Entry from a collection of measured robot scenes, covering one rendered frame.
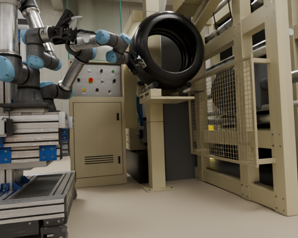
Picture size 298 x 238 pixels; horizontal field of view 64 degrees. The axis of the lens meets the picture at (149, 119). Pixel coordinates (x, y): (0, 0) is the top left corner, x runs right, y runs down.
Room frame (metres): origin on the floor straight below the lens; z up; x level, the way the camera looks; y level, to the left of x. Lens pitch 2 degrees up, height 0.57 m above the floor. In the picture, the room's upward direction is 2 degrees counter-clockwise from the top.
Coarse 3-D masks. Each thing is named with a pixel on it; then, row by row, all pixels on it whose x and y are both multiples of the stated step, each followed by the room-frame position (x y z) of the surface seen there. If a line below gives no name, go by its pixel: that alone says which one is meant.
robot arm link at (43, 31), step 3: (42, 27) 1.12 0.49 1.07; (45, 27) 1.11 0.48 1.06; (42, 30) 1.11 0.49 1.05; (45, 30) 1.11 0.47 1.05; (42, 33) 1.11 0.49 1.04; (45, 33) 1.11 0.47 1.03; (42, 36) 1.12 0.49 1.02; (45, 36) 1.12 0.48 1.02; (48, 36) 1.12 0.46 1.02; (42, 39) 1.13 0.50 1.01; (45, 39) 1.13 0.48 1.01; (48, 39) 1.13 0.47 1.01
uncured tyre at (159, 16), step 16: (160, 16) 1.78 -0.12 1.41; (176, 16) 1.82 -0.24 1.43; (144, 32) 1.74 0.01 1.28; (160, 32) 2.08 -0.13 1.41; (176, 32) 2.10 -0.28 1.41; (192, 32) 1.86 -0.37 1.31; (144, 48) 1.74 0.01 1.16; (192, 48) 2.09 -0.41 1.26; (192, 64) 1.85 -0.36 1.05; (144, 80) 1.93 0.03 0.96; (160, 80) 1.81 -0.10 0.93; (176, 80) 1.83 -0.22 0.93
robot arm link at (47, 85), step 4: (40, 84) 1.75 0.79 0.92; (44, 84) 1.75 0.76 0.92; (48, 84) 1.77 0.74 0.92; (52, 84) 1.80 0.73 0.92; (40, 88) 1.75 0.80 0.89; (44, 88) 1.75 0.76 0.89; (48, 88) 1.77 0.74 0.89; (52, 88) 1.79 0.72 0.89; (56, 88) 1.82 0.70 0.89; (40, 92) 1.75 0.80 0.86; (44, 92) 1.75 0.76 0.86; (48, 92) 1.77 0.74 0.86; (52, 92) 1.79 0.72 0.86; (56, 92) 1.82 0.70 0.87; (44, 96) 1.75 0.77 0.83; (48, 96) 1.76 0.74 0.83; (52, 96) 1.79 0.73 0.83; (56, 96) 1.84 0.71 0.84
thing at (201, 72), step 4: (200, 68) 2.25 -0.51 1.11; (200, 72) 2.25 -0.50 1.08; (196, 76) 2.24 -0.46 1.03; (200, 76) 2.25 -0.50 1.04; (200, 80) 2.25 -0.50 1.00; (204, 80) 2.26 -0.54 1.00; (192, 84) 2.22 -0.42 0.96; (196, 84) 2.24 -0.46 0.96; (200, 84) 2.25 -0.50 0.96; (204, 84) 2.26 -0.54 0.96; (192, 88) 2.22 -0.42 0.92; (196, 88) 2.24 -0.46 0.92; (200, 88) 2.25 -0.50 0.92; (204, 88) 2.26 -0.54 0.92; (184, 92) 2.38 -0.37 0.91; (192, 92) 2.43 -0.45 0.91; (196, 92) 2.41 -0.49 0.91
